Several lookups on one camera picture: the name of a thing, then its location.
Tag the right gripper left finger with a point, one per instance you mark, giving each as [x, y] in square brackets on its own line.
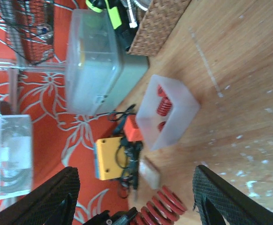
[52, 203]

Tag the small card box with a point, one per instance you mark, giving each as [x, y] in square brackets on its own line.
[150, 173]

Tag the translucent parts bin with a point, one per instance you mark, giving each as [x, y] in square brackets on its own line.
[158, 131]

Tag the large red spring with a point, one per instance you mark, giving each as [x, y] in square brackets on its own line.
[164, 208]

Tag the orange small block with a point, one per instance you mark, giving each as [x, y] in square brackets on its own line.
[131, 129]

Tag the green cordless drill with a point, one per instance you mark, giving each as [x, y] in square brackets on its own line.
[113, 12]

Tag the clear acrylic bin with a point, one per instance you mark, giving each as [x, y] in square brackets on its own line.
[16, 155]

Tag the black wire basket shelf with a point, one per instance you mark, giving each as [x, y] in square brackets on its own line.
[29, 28]

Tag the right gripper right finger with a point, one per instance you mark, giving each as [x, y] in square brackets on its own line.
[219, 202]

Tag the yellow and teal box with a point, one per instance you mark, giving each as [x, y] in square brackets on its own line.
[108, 159]

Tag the grey plastic storage box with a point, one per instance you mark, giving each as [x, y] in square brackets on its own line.
[99, 73]

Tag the wicker basket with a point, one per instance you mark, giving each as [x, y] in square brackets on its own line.
[156, 26]

